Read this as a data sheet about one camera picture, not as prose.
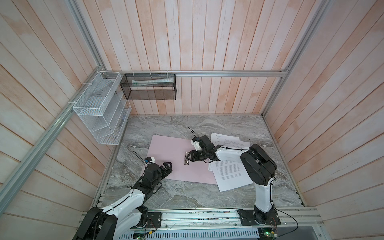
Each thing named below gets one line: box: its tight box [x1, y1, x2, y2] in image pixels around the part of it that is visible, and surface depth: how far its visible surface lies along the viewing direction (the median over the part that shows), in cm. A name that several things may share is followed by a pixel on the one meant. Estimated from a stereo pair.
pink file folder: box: [147, 135, 217, 185], surface depth 93 cm
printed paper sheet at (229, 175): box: [210, 160, 254, 192], surface depth 90 cm
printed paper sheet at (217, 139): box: [210, 132, 240, 147], surface depth 109 cm
